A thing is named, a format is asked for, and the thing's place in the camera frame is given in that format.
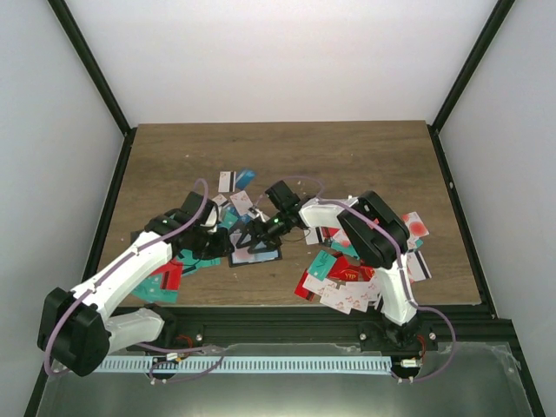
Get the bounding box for black leather card holder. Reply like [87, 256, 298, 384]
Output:
[228, 233, 282, 268]

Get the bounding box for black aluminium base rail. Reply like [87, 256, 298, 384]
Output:
[116, 306, 513, 344]

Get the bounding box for white card magnetic stripe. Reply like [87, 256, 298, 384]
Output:
[218, 171, 236, 193]

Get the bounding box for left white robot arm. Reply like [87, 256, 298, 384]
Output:
[37, 192, 232, 376]

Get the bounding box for red VIP card gold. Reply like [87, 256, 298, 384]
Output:
[327, 256, 373, 282]

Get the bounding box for teal VIP card right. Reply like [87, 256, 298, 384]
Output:
[308, 250, 336, 281]

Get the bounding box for white floral card left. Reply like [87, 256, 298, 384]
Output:
[229, 190, 253, 216]

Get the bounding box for light blue slotted rail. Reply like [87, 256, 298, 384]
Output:
[96, 355, 392, 375]

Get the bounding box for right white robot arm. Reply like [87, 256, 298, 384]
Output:
[235, 181, 420, 350]

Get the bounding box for red card front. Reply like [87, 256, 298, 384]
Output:
[294, 283, 314, 301]

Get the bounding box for teal card front left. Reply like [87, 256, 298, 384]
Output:
[131, 275, 178, 303]

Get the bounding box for blue card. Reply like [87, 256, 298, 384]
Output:
[235, 169, 256, 190]

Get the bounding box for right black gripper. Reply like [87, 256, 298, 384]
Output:
[236, 210, 291, 255]

